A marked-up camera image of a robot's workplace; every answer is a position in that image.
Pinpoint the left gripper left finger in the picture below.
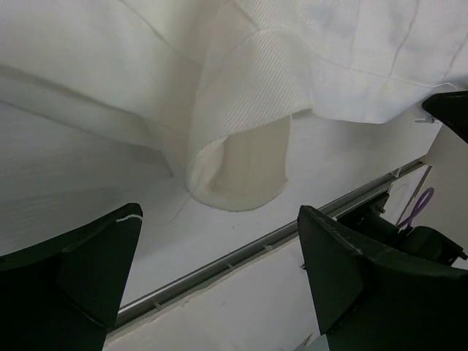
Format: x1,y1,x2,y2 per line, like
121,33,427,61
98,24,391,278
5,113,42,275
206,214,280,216
1,203,142,350

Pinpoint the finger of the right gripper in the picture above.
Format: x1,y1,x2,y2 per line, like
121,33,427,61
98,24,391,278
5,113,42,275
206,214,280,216
422,92,468,143

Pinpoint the aluminium front rail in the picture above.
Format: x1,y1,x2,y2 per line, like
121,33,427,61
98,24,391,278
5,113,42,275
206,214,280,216
116,161,423,327

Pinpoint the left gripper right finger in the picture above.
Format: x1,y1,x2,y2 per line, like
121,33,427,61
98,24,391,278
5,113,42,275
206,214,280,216
298,205,467,351

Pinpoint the white skirt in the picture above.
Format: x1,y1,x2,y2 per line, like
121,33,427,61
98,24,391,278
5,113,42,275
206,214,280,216
1,1,467,224

